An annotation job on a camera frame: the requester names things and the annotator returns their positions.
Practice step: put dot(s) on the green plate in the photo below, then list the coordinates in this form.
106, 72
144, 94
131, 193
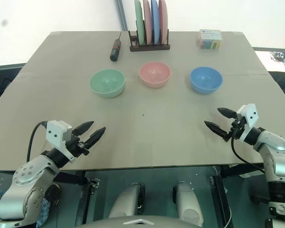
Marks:
139, 23

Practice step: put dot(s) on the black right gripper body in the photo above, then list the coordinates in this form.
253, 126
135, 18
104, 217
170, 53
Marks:
236, 133

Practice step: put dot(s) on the silver robot leg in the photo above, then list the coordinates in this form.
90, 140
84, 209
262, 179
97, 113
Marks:
187, 202
126, 200

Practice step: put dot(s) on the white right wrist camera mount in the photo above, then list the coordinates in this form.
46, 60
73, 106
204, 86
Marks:
250, 114

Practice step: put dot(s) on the white sheet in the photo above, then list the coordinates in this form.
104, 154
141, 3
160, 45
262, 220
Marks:
273, 65

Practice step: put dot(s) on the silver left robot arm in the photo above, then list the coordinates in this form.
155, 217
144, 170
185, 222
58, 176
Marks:
26, 175

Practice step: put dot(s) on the green plastic bowl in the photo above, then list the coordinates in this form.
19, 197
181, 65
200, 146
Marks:
107, 83

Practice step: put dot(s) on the silver right robot leg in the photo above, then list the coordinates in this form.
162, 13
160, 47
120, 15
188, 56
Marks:
187, 202

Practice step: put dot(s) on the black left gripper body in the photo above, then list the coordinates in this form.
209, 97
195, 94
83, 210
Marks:
77, 146

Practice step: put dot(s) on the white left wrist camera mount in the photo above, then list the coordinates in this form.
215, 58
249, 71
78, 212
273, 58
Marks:
55, 133

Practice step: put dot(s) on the clear box of coloured clips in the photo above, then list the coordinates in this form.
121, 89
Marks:
209, 40

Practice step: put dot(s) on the pink plate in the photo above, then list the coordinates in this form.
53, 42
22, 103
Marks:
147, 23

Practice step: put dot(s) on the blue plastic bowl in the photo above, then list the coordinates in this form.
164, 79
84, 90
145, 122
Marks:
206, 80

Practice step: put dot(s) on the silver left robot leg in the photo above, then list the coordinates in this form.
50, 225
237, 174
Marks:
126, 200

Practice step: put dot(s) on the black screwdriver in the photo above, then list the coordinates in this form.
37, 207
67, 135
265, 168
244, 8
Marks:
115, 51

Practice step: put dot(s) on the dark wooden plate rack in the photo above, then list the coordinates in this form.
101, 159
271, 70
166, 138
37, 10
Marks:
149, 47

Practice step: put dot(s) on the red plate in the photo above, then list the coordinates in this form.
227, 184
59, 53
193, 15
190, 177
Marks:
163, 23

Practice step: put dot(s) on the dark robot torso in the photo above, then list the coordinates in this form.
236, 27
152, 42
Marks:
137, 222

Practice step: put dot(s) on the pink-red plastic bowl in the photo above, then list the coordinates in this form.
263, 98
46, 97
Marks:
154, 74

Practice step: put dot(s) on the grey metal pole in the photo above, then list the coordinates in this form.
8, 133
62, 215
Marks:
122, 14

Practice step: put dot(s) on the blue plate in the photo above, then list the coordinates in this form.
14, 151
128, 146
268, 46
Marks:
155, 23

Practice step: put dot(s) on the black table support bracket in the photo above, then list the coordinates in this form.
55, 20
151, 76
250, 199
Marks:
242, 169

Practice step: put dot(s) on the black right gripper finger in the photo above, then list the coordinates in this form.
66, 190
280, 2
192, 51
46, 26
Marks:
228, 112
216, 129

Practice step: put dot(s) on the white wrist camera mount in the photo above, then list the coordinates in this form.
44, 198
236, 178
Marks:
250, 114
55, 133

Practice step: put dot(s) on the black table leg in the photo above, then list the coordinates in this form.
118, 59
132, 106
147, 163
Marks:
222, 202

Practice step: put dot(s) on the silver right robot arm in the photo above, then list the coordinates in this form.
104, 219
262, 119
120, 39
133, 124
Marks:
274, 154

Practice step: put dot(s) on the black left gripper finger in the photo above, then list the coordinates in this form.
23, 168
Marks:
83, 128
96, 137

